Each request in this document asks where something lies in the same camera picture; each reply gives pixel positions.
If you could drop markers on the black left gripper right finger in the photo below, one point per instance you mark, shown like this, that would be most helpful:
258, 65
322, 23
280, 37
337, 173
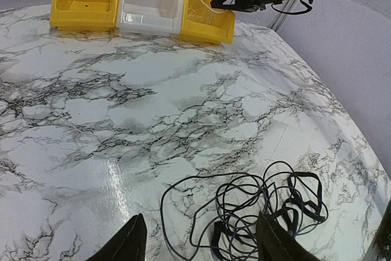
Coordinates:
276, 244

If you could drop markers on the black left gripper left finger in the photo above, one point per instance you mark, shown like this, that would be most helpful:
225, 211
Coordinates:
129, 243

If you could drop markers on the right yellow bin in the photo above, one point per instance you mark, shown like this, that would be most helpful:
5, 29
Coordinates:
202, 24

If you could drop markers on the yellow bin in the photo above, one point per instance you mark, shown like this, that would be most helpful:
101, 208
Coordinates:
84, 15
202, 24

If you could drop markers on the white translucent bin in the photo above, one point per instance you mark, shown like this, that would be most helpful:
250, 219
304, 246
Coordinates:
150, 17

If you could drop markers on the left yellow bin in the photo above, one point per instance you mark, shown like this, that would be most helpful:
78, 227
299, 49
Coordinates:
84, 15

